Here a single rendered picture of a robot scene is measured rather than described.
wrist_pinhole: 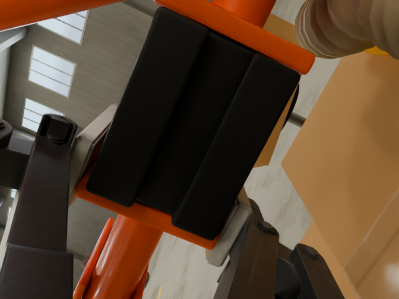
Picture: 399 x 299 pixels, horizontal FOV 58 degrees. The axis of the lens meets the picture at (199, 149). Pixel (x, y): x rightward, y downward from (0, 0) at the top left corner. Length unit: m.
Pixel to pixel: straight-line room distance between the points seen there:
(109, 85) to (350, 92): 9.69
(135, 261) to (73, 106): 10.59
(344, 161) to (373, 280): 0.10
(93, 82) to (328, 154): 9.85
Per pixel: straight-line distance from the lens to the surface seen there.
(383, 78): 0.30
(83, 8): 0.17
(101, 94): 10.18
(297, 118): 1.72
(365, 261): 0.23
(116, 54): 9.53
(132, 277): 0.17
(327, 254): 1.04
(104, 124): 0.16
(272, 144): 1.46
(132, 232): 0.16
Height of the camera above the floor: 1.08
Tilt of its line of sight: 8 degrees down
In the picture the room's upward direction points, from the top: 66 degrees counter-clockwise
